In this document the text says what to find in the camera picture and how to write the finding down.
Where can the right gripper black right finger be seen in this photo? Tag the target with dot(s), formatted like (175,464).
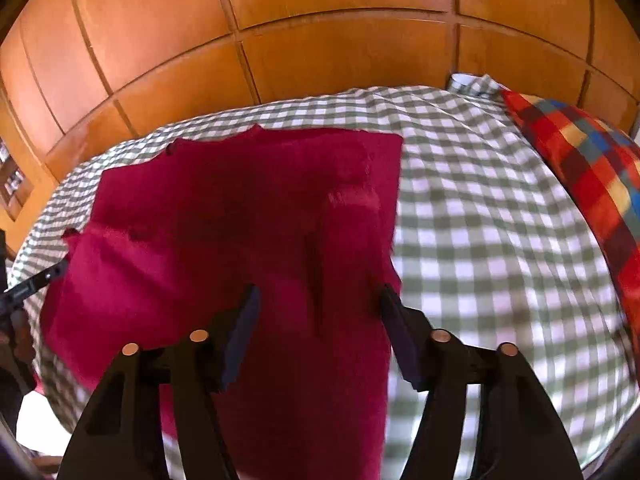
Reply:
(519,433)

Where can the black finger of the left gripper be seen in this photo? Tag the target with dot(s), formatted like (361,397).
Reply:
(13,298)

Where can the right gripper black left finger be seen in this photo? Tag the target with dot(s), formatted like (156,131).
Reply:
(120,432)

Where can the crimson red sweater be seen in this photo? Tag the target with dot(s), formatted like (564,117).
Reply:
(305,215)

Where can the wooden shelf with items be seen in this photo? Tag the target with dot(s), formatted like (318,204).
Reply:
(15,187)

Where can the green white checkered bedsheet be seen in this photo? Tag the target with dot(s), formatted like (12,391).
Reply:
(487,242)

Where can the multicolour plaid pillow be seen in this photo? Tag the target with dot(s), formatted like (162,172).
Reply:
(598,165)

